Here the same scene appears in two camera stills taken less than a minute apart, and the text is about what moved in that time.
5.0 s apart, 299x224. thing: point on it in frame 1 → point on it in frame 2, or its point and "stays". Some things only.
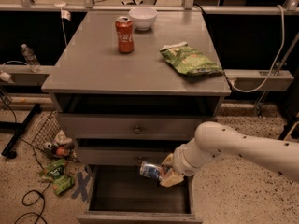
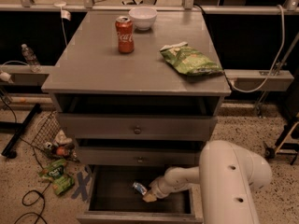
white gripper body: (178, 161) → (161, 187)
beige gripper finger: (171, 178) → (149, 198)
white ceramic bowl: (143, 17) stays
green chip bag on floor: (59, 179) stays
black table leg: (9, 151) stays
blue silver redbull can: (150, 171) → (139, 188)
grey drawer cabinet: (129, 87) stays
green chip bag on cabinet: (189, 60) stays
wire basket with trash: (50, 139) stays
